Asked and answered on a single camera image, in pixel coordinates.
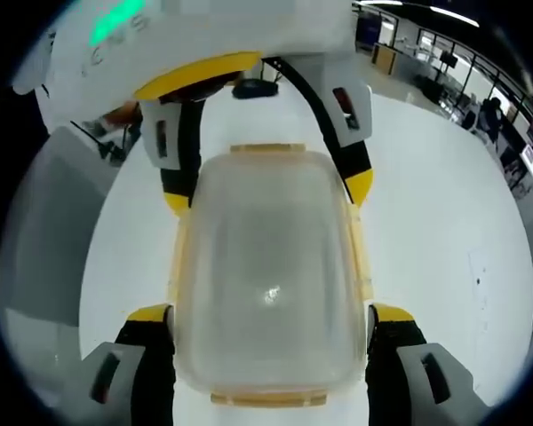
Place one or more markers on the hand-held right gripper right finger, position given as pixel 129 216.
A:
pixel 395 368

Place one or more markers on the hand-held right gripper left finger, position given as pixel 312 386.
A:
pixel 151 368

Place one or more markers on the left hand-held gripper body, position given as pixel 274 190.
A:
pixel 226 26

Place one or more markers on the clear container with yellow clips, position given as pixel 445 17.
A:
pixel 266 398

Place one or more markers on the clear plastic container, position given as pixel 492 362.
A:
pixel 271 266

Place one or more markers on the black round object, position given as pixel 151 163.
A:
pixel 255 89

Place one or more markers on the wooden cabinet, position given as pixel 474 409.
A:
pixel 383 58

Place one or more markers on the computer monitor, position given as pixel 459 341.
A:
pixel 448 58
pixel 532 159

